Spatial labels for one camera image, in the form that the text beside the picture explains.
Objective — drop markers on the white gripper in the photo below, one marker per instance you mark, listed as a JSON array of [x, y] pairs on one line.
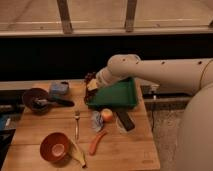
[[100, 81]]

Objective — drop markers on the dark purple grape bunch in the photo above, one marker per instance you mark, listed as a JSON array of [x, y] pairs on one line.
[[89, 94]]

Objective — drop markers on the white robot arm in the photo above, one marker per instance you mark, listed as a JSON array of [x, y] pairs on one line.
[[194, 149]]

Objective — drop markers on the green plastic tray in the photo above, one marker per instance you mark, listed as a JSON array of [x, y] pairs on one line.
[[121, 94]]

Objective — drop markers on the silver fork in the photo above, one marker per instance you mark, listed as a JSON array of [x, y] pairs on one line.
[[77, 118]]

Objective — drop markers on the blue sponge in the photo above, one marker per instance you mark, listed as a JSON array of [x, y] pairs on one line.
[[59, 88]]

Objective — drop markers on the orange-yellow apple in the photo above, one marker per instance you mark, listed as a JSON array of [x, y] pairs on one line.
[[107, 115]]

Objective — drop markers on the black rectangular block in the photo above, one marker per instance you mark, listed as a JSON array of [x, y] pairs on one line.
[[125, 120]]

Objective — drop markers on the orange carrot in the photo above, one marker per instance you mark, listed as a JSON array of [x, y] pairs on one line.
[[95, 141]]

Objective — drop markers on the dark purple bowl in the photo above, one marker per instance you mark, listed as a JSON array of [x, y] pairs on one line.
[[30, 96]]

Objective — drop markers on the yellow banana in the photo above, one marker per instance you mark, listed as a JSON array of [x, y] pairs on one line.
[[76, 153]]

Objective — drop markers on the red-brown bowl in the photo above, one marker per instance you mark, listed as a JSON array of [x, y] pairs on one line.
[[54, 147]]

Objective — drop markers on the black-handled utensil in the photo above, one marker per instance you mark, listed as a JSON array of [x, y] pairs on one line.
[[45, 102]]

